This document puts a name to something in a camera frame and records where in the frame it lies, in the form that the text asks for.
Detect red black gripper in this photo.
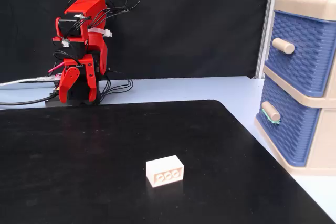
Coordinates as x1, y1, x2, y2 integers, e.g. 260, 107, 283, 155
52, 37, 100, 104

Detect green rubber band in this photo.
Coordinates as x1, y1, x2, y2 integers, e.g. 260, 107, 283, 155
260, 108, 281, 126

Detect black servo wire bundle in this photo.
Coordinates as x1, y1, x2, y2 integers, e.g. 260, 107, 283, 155
98, 70, 135, 103

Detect black power cable with ferrite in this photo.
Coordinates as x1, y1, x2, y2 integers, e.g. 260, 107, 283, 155
0, 94, 57, 107

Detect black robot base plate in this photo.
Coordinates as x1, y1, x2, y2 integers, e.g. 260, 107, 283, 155
45, 87, 106, 108

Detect silver braided USB cable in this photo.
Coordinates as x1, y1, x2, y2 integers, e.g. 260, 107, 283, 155
0, 75, 57, 87

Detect black backdrop cloth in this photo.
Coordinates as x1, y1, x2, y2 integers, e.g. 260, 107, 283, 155
0, 0, 272, 84

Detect white toy brick block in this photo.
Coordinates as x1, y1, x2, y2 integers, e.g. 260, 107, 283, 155
145, 155, 185, 188

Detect blue woven drawer plain handle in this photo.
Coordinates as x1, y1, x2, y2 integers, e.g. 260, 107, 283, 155
264, 10, 336, 98

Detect black rectangular table mat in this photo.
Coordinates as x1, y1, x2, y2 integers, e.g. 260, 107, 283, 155
0, 99, 335, 224

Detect blue woven drawer banded handle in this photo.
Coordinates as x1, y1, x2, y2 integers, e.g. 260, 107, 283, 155
256, 77, 321, 168

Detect white cable tie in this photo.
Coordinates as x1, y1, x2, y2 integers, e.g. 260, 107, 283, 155
87, 26, 113, 38

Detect beige plastic drawer cabinet frame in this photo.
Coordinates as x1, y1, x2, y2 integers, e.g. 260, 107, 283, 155
254, 0, 336, 176

